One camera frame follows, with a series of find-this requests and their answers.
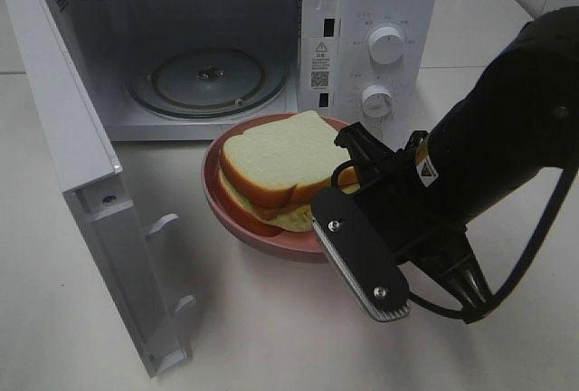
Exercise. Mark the white microwave oven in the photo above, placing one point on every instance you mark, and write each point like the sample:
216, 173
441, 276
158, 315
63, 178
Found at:
120, 37

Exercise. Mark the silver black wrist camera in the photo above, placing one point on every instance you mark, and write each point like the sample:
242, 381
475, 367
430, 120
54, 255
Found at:
357, 252

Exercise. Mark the white warning label sticker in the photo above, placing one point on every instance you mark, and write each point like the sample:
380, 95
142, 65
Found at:
321, 58

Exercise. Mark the white microwave door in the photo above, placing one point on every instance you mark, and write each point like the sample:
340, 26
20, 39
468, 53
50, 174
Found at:
137, 262

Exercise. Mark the lower white microwave knob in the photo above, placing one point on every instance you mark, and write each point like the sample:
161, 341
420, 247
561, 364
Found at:
376, 101

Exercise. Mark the white bread sandwich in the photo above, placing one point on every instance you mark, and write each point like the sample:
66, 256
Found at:
269, 174

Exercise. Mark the round white door button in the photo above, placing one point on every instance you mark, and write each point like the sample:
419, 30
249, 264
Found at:
378, 133

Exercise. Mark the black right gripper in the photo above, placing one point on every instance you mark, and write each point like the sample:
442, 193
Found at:
393, 198

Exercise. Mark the white microwave knob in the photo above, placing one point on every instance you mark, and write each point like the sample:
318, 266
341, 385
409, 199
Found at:
376, 101
385, 43

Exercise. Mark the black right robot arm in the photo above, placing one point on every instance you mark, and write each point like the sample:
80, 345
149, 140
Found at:
521, 116

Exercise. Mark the pink round plate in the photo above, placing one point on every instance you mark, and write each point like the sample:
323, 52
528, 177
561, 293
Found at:
299, 246

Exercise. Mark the upper white microwave knob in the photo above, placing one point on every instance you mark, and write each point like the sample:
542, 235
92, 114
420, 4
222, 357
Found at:
385, 43

